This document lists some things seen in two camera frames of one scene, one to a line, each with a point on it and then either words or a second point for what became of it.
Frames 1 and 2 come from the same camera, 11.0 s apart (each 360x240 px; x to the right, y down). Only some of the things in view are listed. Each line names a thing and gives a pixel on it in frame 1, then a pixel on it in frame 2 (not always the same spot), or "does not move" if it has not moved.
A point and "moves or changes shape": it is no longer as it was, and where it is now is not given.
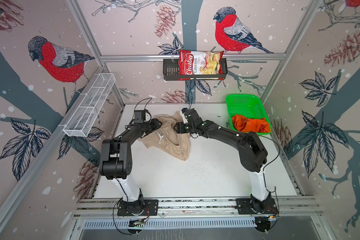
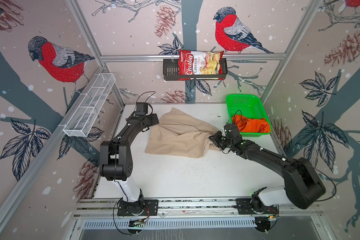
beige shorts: [166, 138] moves or changes shape
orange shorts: [243, 124] does not move
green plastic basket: [247, 114] does not move
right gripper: [179, 128] to [215, 138]
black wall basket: [171, 72] does not move
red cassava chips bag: [200, 65] does not move
